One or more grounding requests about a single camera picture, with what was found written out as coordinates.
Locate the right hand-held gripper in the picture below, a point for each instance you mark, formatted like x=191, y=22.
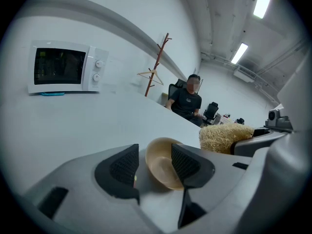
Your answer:
x=287, y=179

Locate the wooden clothes hanger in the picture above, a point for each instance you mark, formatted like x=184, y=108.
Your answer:
x=158, y=78

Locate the white microwave oven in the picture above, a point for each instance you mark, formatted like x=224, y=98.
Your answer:
x=61, y=66

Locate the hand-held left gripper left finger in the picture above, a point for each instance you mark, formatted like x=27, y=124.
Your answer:
x=97, y=172

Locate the black floor stand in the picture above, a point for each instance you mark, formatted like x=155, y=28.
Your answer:
x=201, y=84

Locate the brown wooden coat rack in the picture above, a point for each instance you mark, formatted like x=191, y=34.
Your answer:
x=156, y=64

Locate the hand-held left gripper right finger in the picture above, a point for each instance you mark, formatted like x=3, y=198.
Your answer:
x=207, y=172

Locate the white air conditioner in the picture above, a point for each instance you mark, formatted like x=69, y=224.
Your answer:
x=244, y=74

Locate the ceiling light panel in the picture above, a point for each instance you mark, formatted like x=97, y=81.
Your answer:
x=239, y=53
x=262, y=0

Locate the black office chair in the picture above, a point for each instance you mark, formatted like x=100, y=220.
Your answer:
x=211, y=111
x=173, y=88

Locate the white side table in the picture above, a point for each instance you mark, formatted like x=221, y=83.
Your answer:
x=224, y=118

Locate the teal mat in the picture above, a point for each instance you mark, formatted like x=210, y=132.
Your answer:
x=52, y=93

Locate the cardboard box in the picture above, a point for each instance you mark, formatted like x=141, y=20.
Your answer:
x=164, y=97

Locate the beige fluffy sponge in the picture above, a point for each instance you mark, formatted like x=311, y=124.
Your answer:
x=219, y=138

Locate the tan bowl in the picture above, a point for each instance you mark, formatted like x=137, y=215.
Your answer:
x=158, y=164

